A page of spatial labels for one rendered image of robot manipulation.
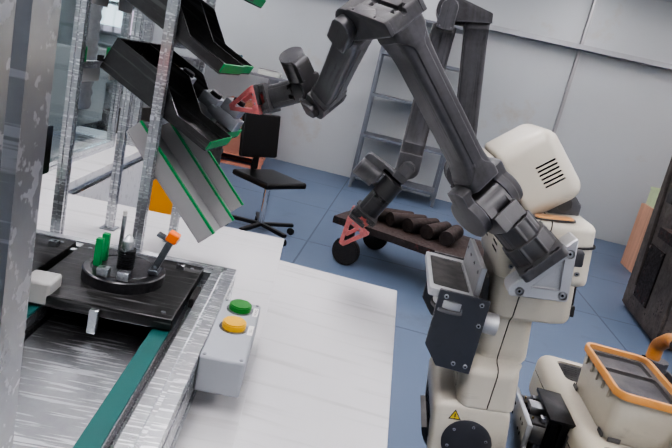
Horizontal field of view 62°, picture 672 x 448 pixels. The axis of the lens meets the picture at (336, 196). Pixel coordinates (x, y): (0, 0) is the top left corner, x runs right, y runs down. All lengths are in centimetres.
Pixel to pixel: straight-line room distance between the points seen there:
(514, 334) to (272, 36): 701
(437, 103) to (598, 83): 722
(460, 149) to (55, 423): 68
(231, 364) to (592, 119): 744
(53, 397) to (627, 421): 104
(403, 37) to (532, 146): 38
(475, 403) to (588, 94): 699
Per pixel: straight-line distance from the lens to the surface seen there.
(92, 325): 98
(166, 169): 123
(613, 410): 132
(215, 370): 89
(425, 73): 87
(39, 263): 111
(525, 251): 98
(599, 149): 813
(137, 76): 124
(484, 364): 124
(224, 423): 93
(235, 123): 134
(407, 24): 84
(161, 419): 75
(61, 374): 91
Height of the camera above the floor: 141
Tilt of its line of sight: 13 degrees down
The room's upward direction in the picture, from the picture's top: 13 degrees clockwise
